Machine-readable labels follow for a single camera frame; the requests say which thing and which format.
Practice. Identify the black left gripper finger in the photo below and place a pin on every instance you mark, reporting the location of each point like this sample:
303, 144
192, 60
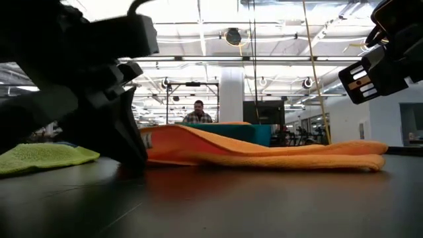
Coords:
112, 132

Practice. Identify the green microfiber towel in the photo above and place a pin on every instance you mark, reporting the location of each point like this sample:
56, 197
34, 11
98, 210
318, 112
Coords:
43, 157

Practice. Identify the person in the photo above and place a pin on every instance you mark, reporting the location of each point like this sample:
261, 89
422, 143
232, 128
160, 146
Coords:
198, 115

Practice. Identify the long ceiling light strip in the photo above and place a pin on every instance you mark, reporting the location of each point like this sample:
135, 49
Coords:
211, 58

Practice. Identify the white building column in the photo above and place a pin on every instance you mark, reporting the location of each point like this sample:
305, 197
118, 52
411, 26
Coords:
231, 96

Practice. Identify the blue plastic bin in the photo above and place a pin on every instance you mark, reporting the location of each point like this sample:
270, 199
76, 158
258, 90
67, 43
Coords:
254, 135

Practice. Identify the black cabinet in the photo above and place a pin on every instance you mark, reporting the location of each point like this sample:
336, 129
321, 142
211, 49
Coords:
267, 114

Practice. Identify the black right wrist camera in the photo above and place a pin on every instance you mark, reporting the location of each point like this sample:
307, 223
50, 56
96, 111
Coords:
380, 79

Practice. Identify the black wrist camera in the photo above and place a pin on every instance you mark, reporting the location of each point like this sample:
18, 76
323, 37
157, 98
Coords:
129, 36
380, 79

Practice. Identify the black metal frame rig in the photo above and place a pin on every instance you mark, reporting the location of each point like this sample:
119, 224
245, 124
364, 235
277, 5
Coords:
192, 84

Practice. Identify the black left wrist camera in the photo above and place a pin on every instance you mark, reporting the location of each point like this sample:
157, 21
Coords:
129, 36

